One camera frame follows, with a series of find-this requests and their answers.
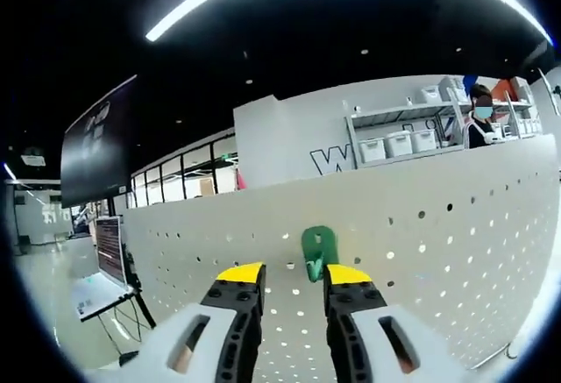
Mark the metal storage shelf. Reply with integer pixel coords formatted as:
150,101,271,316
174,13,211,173
344,74,544,170

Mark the laptop on stand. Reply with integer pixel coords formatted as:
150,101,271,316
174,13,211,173
69,251,158,330

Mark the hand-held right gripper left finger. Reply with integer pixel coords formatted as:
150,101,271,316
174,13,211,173
116,261,267,383

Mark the white perforated mounting plate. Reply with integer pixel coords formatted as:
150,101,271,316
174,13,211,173
117,132,561,383

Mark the black floor cable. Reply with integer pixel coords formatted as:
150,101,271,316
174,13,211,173
96,302,151,360

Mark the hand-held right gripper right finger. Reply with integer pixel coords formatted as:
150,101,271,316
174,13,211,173
323,263,465,383

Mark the ceiling air vent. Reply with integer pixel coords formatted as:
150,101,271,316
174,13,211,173
20,148,47,168

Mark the large black wall screen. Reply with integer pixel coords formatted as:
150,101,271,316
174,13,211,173
60,74,139,209

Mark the green hook assembly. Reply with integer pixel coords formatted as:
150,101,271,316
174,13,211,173
301,224,339,283

